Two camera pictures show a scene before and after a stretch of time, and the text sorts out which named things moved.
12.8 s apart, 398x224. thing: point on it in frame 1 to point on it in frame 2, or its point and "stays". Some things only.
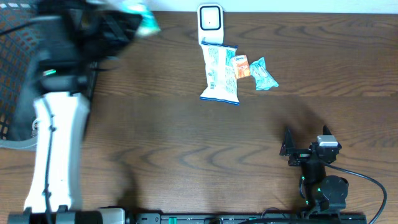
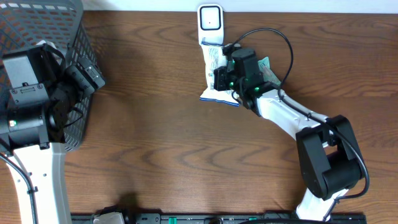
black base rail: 248,218 stays
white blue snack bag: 221,83 stays
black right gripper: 288,149 to 219,74
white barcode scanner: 211,25 stays
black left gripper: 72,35 to 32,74
